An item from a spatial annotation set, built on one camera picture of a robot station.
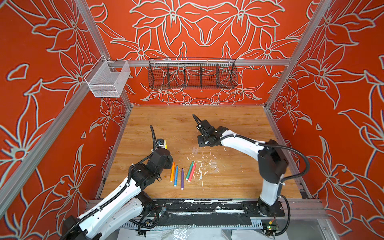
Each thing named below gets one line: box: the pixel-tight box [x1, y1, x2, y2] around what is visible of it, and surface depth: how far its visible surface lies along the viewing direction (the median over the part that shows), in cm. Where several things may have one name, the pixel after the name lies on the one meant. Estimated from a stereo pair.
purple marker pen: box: [180, 167, 185, 191], surface depth 83 cm
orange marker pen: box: [170, 161, 176, 183], surface depth 85 cm
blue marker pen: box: [174, 165, 179, 187], surface depth 85 cm
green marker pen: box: [185, 160, 194, 181], surface depth 87 cm
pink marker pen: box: [188, 162, 197, 183], surface depth 85 cm
